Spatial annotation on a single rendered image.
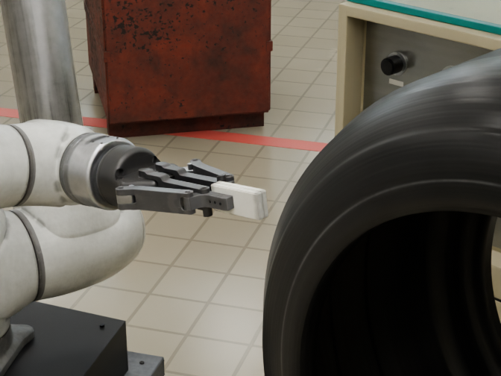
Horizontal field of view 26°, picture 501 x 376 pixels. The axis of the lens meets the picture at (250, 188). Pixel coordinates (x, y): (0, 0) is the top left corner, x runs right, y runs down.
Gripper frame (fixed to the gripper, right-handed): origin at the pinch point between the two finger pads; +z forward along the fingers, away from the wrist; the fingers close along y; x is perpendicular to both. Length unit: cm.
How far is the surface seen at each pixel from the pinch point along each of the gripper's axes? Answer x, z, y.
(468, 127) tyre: -15.0, 37.1, -11.5
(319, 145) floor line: 92, -219, 258
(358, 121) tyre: -13.5, 24.7, -8.9
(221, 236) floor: 97, -189, 167
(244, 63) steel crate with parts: 54, -246, 245
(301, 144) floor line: 91, -226, 254
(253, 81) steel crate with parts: 63, -245, 248
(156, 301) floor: 99, -172, 121
